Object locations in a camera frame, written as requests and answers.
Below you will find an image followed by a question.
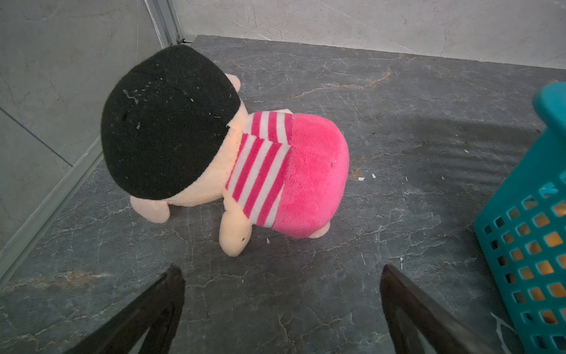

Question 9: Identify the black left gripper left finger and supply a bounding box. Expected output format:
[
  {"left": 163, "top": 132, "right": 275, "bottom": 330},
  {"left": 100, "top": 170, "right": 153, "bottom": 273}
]
[{"left": 67, "top": 265, "right": 186, "bottom": 353}]

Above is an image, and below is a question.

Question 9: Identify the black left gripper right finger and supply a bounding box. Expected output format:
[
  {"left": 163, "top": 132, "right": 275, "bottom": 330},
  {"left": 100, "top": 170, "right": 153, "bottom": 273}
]
[{"left": 380, "top": 264, "right": 495, "bottom": 353}]

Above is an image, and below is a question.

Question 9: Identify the teal plastic basket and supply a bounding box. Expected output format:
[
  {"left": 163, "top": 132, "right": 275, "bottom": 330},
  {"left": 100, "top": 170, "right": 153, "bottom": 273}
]
[{"left": 474, "top": 82, "right": 565, "bottom": 353}]

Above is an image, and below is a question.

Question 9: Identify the plush doll pink black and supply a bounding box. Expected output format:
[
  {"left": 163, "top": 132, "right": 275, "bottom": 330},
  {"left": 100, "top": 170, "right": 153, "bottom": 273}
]
[{"left": 100, "top": 45, "right": 349, "bottom": 257}]

